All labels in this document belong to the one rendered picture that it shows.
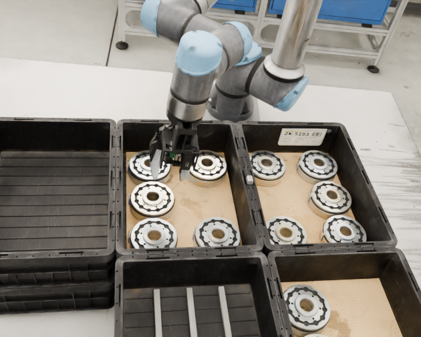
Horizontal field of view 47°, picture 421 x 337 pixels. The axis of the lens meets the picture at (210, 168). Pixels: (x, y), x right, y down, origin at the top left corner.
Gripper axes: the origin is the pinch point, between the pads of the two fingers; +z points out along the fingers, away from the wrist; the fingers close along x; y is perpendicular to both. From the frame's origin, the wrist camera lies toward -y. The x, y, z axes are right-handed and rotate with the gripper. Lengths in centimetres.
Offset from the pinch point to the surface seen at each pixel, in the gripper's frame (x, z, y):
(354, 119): 72, 18, -48
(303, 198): 35.9, 8.0, -1.3
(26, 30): -60, 101, -209
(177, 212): 3.8, 11.0, 2.3
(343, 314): 36.4, 7.9, 30.3
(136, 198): -6.0, 9.0, 0.5
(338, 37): 151, 81, -220
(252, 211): 18.3, 1.0, 9.2
